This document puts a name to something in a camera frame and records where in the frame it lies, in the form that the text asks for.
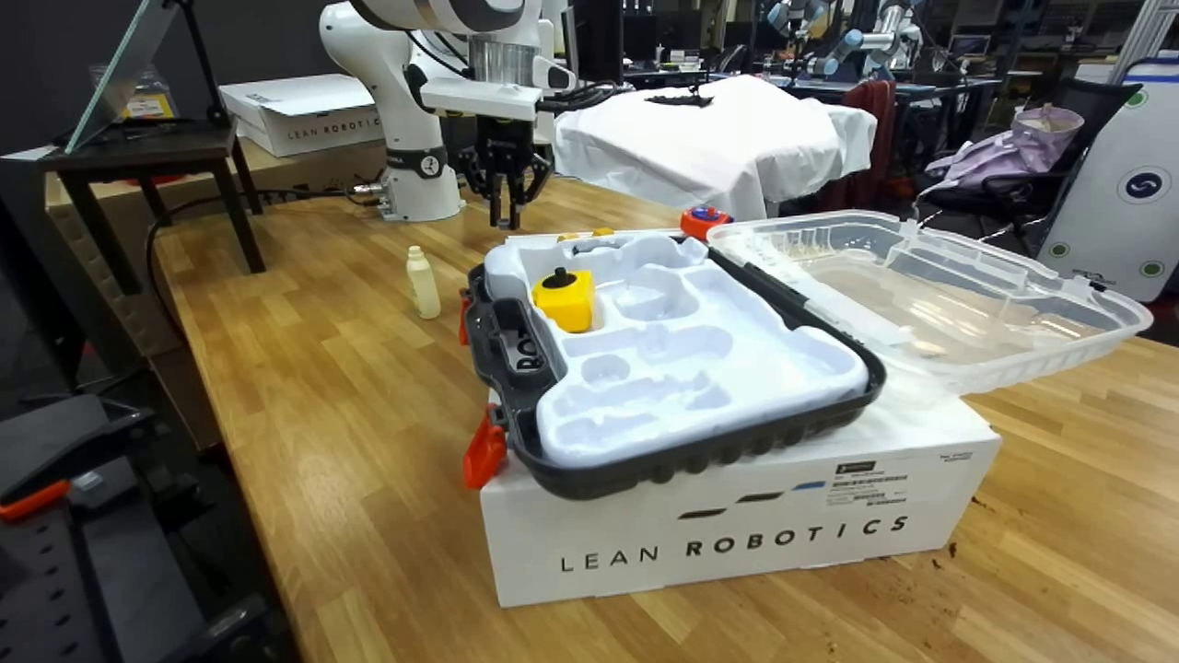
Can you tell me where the cream plastic bottle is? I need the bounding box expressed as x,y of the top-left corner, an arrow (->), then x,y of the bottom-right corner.
401,243 -> 446,323

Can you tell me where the white cloth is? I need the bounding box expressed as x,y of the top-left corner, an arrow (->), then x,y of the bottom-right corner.
548,73 -> 880,224

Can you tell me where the red plastic cap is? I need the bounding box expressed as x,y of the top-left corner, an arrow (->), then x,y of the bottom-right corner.
680,203 -> 739,243

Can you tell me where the purple cloth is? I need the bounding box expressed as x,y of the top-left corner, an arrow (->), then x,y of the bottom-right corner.
923,99 -> 1092,195

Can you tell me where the white Lean Robotics cardboard box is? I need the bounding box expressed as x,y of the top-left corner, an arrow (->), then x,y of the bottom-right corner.
475,364 -> 1006,611

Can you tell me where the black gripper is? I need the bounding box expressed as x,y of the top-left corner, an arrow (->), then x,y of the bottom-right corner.
460,113 -> 552,232

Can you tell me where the red handled tool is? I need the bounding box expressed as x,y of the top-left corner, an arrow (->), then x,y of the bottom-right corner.
0,474 -> 79,525

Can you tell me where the dark red chair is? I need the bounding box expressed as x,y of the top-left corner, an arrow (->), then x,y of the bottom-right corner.
845,73 -> 908,214

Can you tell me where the black side table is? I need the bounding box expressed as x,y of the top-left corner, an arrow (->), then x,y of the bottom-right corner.
0,120 -> 271,298

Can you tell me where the white machine with round logo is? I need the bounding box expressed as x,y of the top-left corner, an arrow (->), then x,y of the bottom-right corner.
1037,55 -> 1179,305

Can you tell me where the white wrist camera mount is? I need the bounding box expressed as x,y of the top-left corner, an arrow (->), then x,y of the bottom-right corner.
422,73 -> 548,124

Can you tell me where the yellow toy part black knob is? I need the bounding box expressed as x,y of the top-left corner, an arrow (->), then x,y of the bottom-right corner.
527,265 -> 600,336

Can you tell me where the flat white box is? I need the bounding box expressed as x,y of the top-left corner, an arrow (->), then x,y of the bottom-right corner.
218,70 -> 389,160

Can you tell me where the clear plastic case lid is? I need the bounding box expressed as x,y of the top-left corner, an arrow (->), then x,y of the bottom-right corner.
709,207 -> 1159,396

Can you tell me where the black case with white insert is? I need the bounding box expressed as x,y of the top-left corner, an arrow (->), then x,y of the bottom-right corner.
460,228 -> 892,499

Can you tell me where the black perforated breadboard plate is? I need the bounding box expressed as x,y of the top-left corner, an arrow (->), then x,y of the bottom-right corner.
0,389 -> 308,663

